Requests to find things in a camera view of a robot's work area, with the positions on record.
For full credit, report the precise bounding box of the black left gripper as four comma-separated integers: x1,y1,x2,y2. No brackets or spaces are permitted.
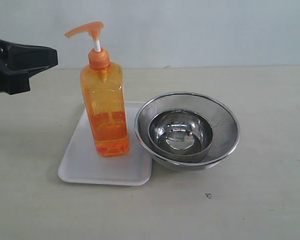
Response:
0,39,58,95

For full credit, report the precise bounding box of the orange pump soap bottle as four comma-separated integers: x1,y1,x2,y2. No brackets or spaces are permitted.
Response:
65,21,130,158

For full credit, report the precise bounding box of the small stainless steel bowl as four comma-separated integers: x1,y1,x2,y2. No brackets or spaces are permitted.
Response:
148,108,214,163

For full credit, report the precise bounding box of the steel mesh strainer bowl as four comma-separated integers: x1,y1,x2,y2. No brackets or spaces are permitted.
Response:
134,91,240,171

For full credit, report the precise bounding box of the white rectangular plastic tray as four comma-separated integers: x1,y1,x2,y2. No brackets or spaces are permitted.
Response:
58,101,153,186

